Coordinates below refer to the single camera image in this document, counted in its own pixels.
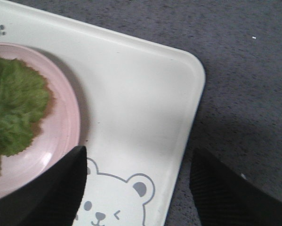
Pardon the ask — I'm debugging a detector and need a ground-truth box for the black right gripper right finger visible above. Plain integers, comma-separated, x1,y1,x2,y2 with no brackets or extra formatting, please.
190,149,282,226

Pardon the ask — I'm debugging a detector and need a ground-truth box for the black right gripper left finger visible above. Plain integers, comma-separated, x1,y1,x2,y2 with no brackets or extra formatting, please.
0,146,87,226

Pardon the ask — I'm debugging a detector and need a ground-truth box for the pink round plate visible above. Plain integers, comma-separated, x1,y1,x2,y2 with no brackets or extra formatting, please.
0,42,80,198

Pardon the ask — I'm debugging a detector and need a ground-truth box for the green lettuce leaf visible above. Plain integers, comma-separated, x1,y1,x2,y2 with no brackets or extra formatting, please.
0,57,52,171

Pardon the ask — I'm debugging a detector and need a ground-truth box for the cream bear serving tray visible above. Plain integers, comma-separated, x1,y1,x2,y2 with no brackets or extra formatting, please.
0,0,205,226

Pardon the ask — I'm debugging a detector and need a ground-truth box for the grey stone countertop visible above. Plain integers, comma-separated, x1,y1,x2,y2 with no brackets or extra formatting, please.
22,0,282,226

